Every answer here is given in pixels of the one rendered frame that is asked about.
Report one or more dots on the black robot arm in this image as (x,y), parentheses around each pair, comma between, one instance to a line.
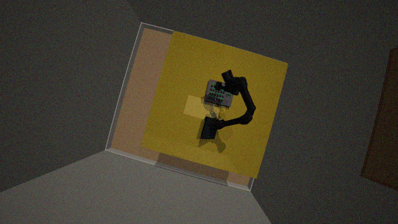
(236,84)

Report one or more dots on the grey switch panel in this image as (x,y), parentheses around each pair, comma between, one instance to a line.
(220,97)

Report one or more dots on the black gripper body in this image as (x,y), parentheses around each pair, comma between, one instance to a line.
(219,86)

